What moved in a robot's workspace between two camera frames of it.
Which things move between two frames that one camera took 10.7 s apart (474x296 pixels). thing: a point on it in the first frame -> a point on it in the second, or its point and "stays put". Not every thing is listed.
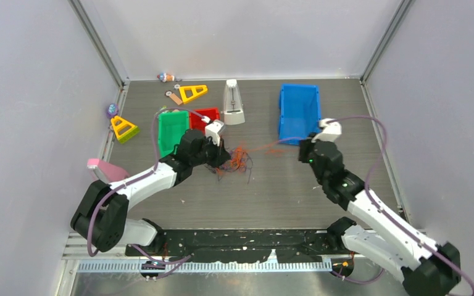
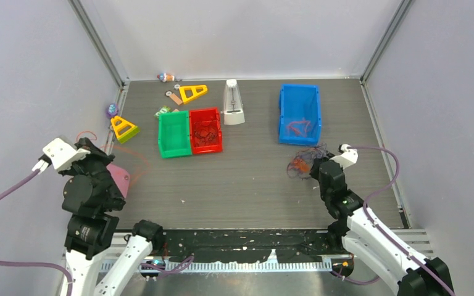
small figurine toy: x=164 y=77 stays put
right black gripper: x=305 y=145 -> x=315 y=169
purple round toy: x=113 y=110 stays put
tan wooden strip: x=176 y=98 stays put
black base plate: x=225 y=246 stays put
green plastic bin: x=172 y=126 stays put
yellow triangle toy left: x=123 y=129 stays put
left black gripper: x=220 y=155 -> x=94 y=151
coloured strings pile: x=241 y=160 -> x=300 y=167
